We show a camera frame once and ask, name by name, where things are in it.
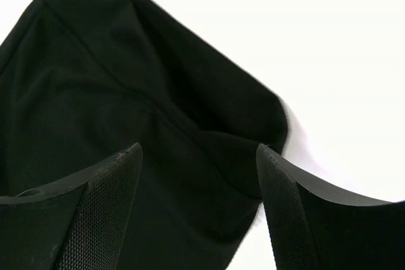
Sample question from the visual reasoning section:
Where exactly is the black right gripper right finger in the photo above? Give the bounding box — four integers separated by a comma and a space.
256, 145, 404, 269

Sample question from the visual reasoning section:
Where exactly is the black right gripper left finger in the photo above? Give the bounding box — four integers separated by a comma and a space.
1, 144, 142, 270

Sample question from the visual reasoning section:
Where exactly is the black skirt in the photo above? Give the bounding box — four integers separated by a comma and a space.
1, 0, 288, 269

